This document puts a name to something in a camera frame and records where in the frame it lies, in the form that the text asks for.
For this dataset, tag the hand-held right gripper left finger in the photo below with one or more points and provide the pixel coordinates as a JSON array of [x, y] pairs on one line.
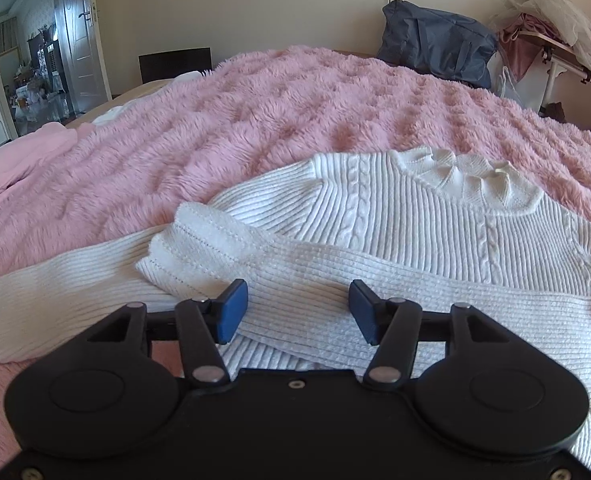
[[232, 311]]

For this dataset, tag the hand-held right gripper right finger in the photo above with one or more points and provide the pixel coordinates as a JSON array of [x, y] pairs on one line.
[[364, 311]]

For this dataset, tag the white ribbed knit sweater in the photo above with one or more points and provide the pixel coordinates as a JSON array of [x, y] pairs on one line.
[[375, 210]]

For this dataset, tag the pile of pale clothes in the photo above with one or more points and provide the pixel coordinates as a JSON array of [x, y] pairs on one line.
[[560, 20]]

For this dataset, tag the pink fluffy blanket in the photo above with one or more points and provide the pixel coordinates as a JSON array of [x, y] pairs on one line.
[[275, 110]]

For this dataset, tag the small white cloth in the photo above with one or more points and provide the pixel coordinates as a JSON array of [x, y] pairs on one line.
[[113, 115]]

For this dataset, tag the black flat panel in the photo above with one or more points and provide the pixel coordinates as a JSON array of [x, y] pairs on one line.
[[175, 65]]

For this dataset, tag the pale pink garment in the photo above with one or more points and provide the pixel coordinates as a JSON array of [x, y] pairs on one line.
[[20, 160]]

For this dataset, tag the white plastic bag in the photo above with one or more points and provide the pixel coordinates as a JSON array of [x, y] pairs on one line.
[[508, 87]]

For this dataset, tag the dark blue fabric bag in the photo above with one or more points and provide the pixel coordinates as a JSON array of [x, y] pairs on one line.
[[435, 40]]

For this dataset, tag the white door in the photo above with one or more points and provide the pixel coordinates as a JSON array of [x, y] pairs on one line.
[[78, 35]]

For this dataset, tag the wooden side table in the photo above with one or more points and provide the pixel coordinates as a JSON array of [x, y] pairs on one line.
[[555, 55]]

